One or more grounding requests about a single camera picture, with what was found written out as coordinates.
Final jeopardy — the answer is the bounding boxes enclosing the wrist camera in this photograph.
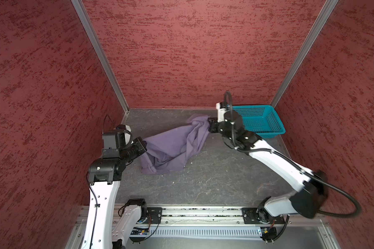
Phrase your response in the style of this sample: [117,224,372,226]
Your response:
[216,102,231,123]
[102,124,133,149]

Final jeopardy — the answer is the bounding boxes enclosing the right aluminium corner post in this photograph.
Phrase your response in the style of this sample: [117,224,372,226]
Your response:
[270,0,339,108]

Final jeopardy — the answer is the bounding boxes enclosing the aluminium corner post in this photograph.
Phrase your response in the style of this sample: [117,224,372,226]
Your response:
[71,0,130,115]
[270,0,339,108]

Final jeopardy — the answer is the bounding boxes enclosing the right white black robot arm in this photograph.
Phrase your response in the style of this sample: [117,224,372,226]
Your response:
[208,109,328,224]

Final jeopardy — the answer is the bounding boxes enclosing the teal plastic basket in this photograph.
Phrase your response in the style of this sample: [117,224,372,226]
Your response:
[233,105,286,139]

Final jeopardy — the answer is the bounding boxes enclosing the aluminium front rail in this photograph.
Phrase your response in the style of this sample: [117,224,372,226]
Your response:
[75,204,330,227]

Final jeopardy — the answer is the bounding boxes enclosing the white slotted cable duct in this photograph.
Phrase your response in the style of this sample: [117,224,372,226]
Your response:
[130,227,262,240]

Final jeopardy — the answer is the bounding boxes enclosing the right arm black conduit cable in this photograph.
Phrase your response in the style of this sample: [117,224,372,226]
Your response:
[222,91,362,218]

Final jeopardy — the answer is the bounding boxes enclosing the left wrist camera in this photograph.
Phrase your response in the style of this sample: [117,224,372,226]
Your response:
[102,124,133,149]

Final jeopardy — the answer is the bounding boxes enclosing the purple trousers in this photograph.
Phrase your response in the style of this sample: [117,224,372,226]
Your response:
[140,115,210,175]

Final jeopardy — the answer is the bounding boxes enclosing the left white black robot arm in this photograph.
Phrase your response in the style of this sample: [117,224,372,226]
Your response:
[81,124,148,249]

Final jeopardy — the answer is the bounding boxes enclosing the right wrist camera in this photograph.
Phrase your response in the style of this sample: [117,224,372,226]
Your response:
[216,102,231,123]

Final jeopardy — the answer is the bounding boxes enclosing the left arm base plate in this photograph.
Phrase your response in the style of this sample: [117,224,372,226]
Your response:
[144,207,163,225]

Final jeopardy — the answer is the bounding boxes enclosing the small circuit board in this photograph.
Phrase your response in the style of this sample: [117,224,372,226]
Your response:
[261,227,277,242]
[131,227,150,237]

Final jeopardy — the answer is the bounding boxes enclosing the left aluminium corner post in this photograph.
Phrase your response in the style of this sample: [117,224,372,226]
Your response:
[71,0,130,115]

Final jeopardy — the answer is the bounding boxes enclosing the right small circuit board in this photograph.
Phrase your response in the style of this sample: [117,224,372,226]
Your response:
[261,227,277,242]

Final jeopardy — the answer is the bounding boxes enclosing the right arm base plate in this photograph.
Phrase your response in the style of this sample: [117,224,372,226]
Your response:
[241,207,285,225]

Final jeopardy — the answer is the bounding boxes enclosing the left small circuit board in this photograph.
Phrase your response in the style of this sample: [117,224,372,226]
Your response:
[131,227,150,237]

